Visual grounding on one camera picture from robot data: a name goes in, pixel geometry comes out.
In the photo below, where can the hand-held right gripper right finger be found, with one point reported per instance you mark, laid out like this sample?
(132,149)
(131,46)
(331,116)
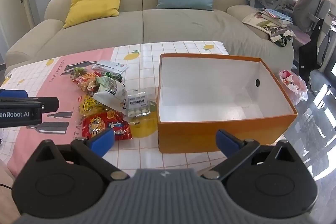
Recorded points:
(226,142)

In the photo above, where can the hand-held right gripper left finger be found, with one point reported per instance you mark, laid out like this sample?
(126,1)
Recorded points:
(101,140)

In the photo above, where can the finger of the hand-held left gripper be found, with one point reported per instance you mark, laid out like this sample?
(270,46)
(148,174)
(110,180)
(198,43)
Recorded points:
(47,104)
(13,94)

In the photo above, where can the orange cardboard box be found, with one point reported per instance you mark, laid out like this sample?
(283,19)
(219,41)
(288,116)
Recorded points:
(210,134)

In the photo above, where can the red snack bag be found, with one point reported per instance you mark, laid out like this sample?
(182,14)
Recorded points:
(105,123)

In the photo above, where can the yellow snack bag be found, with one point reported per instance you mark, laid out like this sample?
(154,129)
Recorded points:
(89,106)

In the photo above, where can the orange stick snack bag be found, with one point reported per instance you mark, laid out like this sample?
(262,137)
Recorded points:
(84,82)

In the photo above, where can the green brown snack packet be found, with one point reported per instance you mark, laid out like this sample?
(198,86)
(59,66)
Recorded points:
(78,71)

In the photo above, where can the white and green snack bag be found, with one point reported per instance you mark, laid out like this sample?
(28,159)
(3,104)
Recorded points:
(111,94)

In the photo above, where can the clear packet of white balls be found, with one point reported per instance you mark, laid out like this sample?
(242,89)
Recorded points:
(137,104)

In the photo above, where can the silver white snack packet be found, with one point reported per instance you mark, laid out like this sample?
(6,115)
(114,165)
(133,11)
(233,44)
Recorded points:
(111,66)

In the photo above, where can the pink and white checked tablecloth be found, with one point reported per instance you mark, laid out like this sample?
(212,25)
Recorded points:
(183,66)

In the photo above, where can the trash bin with bag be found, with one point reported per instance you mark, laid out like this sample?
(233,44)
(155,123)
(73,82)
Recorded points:
(294,85)

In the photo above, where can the yellow pillow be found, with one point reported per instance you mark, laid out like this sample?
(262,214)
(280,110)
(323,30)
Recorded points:
(92,3)

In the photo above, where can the printed tote bag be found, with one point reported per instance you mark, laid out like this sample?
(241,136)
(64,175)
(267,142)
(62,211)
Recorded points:
(282,35)

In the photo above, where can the beige sofa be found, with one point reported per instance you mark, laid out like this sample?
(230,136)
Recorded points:
(183,27)

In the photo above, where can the black garment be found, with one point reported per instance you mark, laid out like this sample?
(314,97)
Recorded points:
(313,53)

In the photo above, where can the stack of books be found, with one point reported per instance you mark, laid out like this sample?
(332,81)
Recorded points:
(267,19)

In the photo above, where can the grey office chair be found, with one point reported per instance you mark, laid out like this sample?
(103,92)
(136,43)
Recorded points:
(309,11)

